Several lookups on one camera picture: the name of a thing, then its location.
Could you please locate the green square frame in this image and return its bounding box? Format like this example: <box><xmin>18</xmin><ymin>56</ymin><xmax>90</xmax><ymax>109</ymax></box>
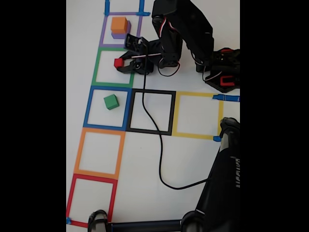
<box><xmin>91</xmin><ymin>47</ymin><xmax>138</xmax><ymax>88</ymax></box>

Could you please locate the orange square block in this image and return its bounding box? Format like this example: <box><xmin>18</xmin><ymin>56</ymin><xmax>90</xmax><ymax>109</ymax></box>
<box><xmin>111</xmin><ymin>16</ymin><xmax>128</xmax><ymax>34</ymax></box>

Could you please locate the long blue tape strip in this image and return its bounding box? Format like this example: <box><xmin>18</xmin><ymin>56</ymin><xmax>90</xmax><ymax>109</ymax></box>
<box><xmin>212</xmin><ymin>94</ymin><xmax>240</xmax><ymax>102</ymax></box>

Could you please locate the green cube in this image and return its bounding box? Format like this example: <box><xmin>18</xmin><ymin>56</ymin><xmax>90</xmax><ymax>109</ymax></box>
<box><xmin>103</xmin><ymin>94</ymin><xmax>120</xmax><ymax>111</ymax></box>

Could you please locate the red square frame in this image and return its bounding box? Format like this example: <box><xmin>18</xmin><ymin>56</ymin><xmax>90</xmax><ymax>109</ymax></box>
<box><xmin>66</xmin><ymin>174</ymin><xmax>118</xmax><ymax>229</ymax></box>

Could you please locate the orange square frame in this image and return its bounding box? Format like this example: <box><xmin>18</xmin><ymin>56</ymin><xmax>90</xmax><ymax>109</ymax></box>
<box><xmin>73</xmin><ymin>127</ymin><xmax>126</xmax><ymax>181</ymax></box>

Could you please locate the blue square frame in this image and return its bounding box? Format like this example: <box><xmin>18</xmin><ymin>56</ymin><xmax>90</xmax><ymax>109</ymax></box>
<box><xmin>83</xmin><ymin>86</ymin><xmax>133</xmax><ymax>132</ymax></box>

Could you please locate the red white servo wire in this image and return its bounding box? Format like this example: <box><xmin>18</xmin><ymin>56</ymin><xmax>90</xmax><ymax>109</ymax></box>
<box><xmin>202</xmin><ymin>64</ymin><xmax>222</xmax><ymax>82</ymax></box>
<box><xmin>131</xmin><ymin>18</ymin><xmax>181</xmax><ymax>77</ymax></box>

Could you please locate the black tripod stand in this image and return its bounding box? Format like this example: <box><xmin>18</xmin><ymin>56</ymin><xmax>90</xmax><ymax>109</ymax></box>
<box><xmin>87</xmin><ymin>117</ymin><xmax>240</xmax><ymax>232</ymax></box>

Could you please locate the purple square frame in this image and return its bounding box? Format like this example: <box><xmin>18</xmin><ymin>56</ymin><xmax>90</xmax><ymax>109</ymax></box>
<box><xmin>98</xmin><ymin>11</ymin><xmax>143</xmax><ymax>48</ymax></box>

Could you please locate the black camera cable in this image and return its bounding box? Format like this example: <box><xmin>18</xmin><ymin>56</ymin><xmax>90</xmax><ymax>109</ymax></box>
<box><xmin>141</xmin><ymin>41</ymin><xmax>213</xmax><ymax>190</ymax></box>

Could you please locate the purple square block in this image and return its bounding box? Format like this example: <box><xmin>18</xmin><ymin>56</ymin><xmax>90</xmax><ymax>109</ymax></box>
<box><xmin>111</xmin><ymin>20</ymin><xmax>131</xmax><ymax>40</ymax></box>

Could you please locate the black square frame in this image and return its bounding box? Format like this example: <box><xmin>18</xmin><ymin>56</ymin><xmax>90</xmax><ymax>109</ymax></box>
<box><xmin>126</xmin><ymin>88</ymin><xmax>176</xmax><ymax>136</ymax></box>

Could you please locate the yellow square frame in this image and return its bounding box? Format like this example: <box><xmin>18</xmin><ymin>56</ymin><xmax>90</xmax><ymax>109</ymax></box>
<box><xmin>171</xmin><ymin>91</ymin><xmax>224</xmax><ymax>141</ymax></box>

